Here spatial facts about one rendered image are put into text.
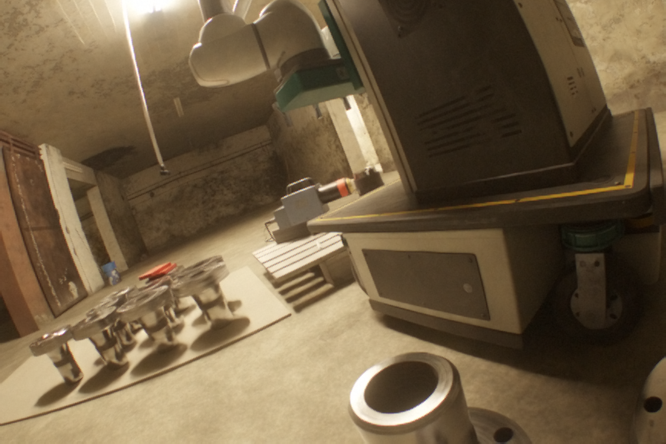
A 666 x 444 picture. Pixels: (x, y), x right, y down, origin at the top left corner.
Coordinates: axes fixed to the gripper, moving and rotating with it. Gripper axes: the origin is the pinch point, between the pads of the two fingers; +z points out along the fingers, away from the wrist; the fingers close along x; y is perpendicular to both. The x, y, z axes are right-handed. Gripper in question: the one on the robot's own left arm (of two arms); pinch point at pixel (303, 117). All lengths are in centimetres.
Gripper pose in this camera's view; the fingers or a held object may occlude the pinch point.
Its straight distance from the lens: 121.0
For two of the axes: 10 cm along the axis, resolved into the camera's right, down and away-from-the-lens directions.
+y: -4.8, 1.1, 8.7
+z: 3.6, 9.3, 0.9
